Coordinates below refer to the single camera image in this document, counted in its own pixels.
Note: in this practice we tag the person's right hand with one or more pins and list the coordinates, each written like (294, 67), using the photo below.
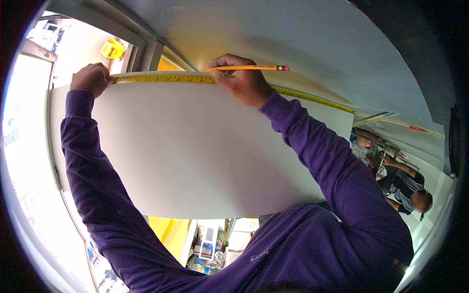
(245, 86)

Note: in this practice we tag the yellow pencil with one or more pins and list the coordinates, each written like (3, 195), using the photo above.
(256, 67)

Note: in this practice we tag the long wooden strip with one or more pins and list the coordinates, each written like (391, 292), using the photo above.
(403, 124)

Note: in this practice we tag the large grey panel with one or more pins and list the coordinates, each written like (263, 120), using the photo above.
(311, 44)

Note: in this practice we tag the person's right thumb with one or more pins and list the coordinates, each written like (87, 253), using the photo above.
(221, 76)

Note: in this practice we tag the cluttered workbench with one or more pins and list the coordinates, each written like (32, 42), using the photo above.
(366, 143)

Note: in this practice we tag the person's left fingers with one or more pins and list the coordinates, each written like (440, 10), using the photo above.
(104, 75)

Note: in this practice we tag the person's right fingers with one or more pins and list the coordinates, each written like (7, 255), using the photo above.
(231, 60)

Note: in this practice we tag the metal straightedge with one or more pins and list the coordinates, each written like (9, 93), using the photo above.
(373, 118)

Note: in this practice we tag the person's left hand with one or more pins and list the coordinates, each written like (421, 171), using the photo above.
(89, 78)

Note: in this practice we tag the cluttered shelf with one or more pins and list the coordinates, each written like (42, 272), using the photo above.
(210, 249)

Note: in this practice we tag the yellow plastic container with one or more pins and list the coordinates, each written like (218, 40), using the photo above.
(112, 49)

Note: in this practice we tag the yellow measuring tape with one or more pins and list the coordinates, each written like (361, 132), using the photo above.
(165, 78)

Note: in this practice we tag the white board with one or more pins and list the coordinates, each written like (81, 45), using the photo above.
(201, 153)

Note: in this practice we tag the person's body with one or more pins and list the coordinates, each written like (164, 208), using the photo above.
(293, 252)

